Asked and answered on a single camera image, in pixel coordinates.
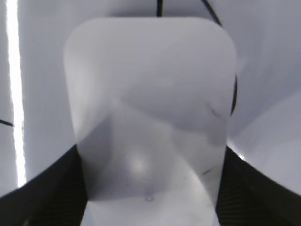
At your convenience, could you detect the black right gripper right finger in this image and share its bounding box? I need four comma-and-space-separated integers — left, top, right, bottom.
215, 141, 301, 226

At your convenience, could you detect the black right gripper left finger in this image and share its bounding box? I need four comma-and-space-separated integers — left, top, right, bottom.
0, 145, 88, 226

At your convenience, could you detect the white eraser with black felt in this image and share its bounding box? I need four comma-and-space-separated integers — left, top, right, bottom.
63, 17, 237, 226

